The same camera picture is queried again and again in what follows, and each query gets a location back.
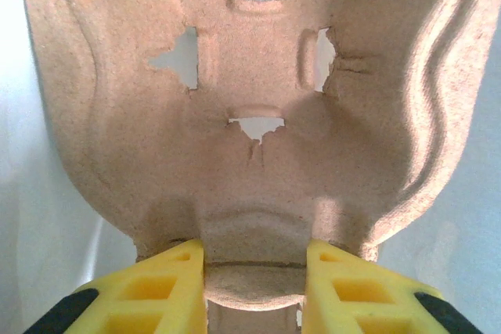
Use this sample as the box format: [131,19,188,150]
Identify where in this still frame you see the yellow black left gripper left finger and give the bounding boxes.
[27,238,207,334]

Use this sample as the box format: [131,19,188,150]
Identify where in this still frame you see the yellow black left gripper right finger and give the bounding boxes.
[303,239,485,334]

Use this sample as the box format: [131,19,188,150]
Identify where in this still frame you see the brown pulp cup carrier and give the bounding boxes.
[21,0,495,314]

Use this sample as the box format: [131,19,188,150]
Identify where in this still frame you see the printed paper gift bag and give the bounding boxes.
[0,0,501,334]

